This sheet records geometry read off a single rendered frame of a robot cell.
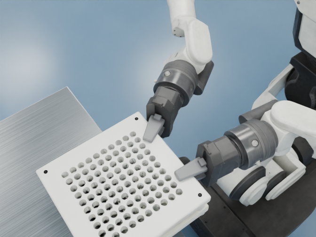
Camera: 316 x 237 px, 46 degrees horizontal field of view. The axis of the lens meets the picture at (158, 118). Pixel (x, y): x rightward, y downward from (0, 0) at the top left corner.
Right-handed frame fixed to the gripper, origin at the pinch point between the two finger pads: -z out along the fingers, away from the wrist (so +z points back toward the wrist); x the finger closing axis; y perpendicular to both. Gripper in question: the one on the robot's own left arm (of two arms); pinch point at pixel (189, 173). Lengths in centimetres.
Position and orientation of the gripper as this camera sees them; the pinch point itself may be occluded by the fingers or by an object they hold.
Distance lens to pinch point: 73.8
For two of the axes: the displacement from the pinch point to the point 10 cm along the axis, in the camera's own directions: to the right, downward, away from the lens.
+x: -0.1, 5.7, 8.2
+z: 8.8, -3.8, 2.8
